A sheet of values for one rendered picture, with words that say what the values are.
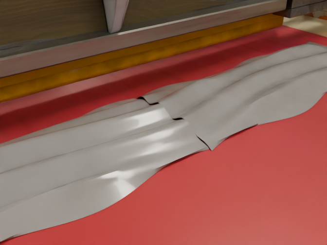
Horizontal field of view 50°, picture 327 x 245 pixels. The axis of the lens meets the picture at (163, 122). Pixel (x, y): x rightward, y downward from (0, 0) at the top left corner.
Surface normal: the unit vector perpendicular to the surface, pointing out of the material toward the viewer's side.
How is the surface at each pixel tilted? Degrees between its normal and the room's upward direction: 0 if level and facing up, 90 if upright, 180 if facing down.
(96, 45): 90
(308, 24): 0
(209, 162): 0
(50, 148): 27
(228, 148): 0
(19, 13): 90
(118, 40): 90
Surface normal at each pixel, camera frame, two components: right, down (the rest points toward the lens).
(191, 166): -0.02, -0.86
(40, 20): 0.59, 0.40
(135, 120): 0.23, -0.51
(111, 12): -0.81, 0.32
